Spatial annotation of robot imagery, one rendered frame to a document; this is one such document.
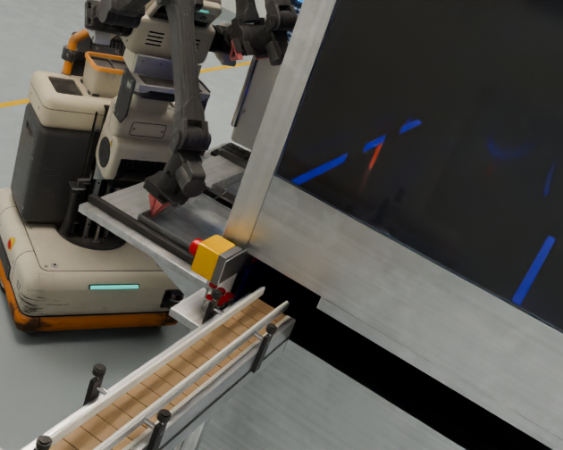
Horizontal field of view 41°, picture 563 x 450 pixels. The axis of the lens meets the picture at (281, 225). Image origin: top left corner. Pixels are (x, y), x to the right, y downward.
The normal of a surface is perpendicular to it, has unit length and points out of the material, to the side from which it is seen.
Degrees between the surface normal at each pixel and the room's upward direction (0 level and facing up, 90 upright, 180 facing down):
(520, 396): 90
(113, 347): 0
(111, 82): 92
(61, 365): 0
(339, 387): 90
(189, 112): 47
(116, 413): 0
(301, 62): 90
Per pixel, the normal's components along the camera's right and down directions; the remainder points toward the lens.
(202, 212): 0.32, -0.84
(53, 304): 0.45, 0.54
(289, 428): -0.46, 0.26
